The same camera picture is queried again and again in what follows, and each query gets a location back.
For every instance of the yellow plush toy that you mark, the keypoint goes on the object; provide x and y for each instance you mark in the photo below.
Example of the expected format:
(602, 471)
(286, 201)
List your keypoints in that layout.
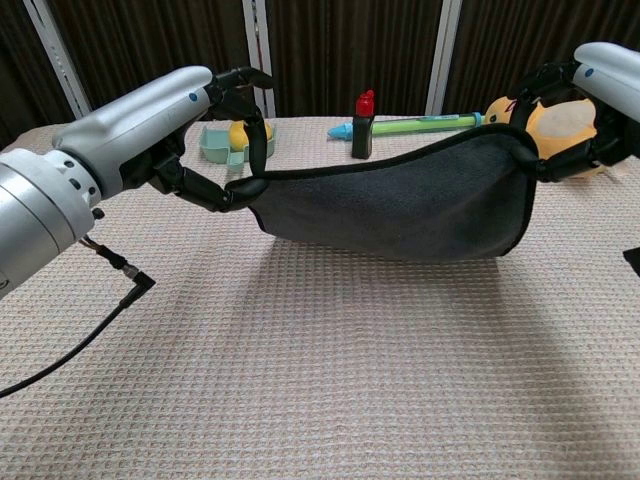
(565, 125)

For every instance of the black bottle with red cap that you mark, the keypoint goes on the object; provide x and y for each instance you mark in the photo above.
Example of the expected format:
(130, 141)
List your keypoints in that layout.
(362, 140)

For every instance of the green and blue toothbrush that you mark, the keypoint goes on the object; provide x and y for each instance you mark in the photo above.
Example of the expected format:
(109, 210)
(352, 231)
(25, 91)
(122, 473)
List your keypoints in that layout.
(425, 124)

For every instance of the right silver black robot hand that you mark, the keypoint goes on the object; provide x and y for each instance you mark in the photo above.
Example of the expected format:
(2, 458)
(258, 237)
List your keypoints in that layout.
(615, 75)

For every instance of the silver partition post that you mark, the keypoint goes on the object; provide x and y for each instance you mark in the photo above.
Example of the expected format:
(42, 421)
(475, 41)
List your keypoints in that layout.
(443, 55)
(252, 30)
(57, 55)

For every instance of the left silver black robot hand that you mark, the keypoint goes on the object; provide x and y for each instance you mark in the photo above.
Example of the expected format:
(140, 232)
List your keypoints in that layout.
(140, 120)

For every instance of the teal plastic dustpan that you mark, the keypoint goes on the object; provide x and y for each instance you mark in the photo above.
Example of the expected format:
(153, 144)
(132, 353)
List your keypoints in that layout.
(215, 145)

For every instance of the beige waffle-weave tablecloth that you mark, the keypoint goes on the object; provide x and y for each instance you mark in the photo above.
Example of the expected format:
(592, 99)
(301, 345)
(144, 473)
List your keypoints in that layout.
(300, 360)

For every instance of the black and red cloth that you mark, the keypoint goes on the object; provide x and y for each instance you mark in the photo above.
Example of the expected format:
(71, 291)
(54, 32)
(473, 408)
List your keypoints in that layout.
(400, 205)

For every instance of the yellow toy pear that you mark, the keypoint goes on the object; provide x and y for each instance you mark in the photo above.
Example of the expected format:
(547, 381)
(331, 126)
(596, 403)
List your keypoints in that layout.
(237, 135)

